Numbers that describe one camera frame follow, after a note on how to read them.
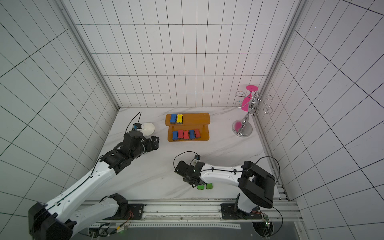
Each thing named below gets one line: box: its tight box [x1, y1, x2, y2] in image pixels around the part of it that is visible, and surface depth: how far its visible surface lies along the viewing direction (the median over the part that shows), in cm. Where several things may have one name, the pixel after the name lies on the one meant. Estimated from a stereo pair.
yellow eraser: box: [176, 113, 183, 125], surface depth 94 cm
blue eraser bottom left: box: [172, 130, 178, 141], surface depth 102 cm
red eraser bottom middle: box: [183, 130, 190, 141], surface depth 102 cm
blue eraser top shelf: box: [170, 113, 177, 124], surface depth 94 cm
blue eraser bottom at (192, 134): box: [189, 129, 196, 140], surface depth 102 cm
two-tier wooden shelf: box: [165, 112, 211, 142], surface depth 102 cm
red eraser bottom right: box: [194, 128, 201, 139], surface depth 103 cm
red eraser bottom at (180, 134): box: [178, 130, 184, 139], surface depth 102 cm
